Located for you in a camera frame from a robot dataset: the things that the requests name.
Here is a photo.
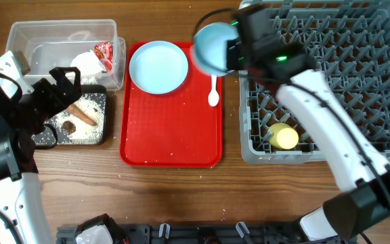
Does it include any light blue rice bowl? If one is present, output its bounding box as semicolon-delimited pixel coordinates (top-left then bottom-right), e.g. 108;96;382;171
190;22;238;77

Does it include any white plastic spoon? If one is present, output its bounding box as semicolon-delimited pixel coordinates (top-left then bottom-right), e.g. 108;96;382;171
208;75;219;107

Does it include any brown food lump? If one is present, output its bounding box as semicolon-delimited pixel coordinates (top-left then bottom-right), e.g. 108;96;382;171
61;121;76;135

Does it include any brown carrot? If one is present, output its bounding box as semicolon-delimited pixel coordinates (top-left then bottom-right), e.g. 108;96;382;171
65;104;97;126

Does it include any white rice pile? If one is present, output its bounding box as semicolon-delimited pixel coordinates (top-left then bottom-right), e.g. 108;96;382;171
34;93;106;145

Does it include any light blue plate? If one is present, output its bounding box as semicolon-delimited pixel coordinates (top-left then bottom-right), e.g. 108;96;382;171
129;41;189;95

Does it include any yellow plastic cup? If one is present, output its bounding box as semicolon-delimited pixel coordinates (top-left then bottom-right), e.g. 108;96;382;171
268;123;299;150

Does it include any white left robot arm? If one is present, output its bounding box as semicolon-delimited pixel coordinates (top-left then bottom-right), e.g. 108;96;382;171
0;67;82;243

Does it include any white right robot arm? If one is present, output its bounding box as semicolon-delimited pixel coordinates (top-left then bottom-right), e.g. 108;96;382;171
233;5;390;242

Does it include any black food waste tray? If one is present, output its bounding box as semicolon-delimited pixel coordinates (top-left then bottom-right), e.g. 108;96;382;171
32;84;108;150

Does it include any clear plastic waste bin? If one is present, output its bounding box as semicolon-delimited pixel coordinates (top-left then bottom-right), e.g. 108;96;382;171
5;19;126;91

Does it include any grey dishwasher rack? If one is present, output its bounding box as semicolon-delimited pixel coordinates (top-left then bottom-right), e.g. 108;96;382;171
239;1;390;165

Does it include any crumpled white tissue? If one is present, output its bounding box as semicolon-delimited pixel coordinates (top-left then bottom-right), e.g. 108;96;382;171
70;50;106;76

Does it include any red serving tray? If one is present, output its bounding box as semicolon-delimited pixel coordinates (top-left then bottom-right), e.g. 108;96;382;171
118;41;224;169

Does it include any red snack wrapper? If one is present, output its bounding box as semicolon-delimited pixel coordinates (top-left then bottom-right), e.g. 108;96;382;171
93;41;113;72

